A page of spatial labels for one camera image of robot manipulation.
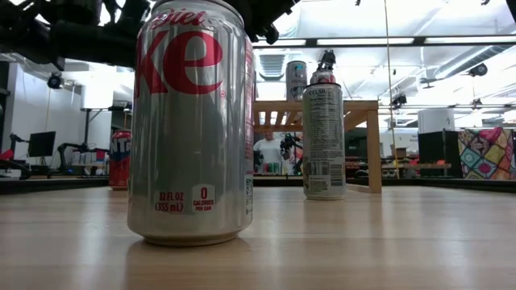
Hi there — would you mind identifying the black-legged table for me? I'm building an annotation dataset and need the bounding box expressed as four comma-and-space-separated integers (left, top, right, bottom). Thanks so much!
79, 105, 134, 166

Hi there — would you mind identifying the black computer monitor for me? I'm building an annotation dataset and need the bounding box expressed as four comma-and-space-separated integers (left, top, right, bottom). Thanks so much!
27, 130, 57, 158

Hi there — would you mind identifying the ceiling air vent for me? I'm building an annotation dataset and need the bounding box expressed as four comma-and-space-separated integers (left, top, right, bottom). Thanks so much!
258, 54, 286, 81

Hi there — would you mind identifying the wooden slatted shelf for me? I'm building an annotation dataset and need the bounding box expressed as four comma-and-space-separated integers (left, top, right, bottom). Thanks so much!
252, 99, 383, 194

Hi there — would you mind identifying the white wall cabinet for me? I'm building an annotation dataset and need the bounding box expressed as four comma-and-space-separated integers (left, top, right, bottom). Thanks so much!
80, 76, 116, 110

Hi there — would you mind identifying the black metal table frame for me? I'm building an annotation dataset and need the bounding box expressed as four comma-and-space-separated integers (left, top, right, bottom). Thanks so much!
0, 175, 516, 195

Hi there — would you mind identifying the silver Diet Coke can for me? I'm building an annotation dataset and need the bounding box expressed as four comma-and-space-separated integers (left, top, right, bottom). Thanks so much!
127, 0, 255, 247
309, 68, 337, 85

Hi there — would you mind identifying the white storage box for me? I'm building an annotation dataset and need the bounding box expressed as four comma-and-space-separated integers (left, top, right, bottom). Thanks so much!
417, 107, 456, 134

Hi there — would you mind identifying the white Celsius slim can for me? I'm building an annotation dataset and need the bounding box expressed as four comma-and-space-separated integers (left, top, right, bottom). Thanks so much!
302, 82, 347, 201
285, 60, 309, 102

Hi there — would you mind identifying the grey ceiling duct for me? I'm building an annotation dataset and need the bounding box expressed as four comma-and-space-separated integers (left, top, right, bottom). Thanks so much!
434, 43, 509, 81

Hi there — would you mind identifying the colourful patchwork cloth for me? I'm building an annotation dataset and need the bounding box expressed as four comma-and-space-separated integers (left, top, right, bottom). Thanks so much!
457, 126, 516, 181

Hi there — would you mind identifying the orange Fanta soda can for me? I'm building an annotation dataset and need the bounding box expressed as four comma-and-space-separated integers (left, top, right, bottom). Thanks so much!
108, 129, 132, 191

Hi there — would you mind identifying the person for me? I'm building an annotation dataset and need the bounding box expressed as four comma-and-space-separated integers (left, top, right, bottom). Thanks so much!
253, 127, 285, 174

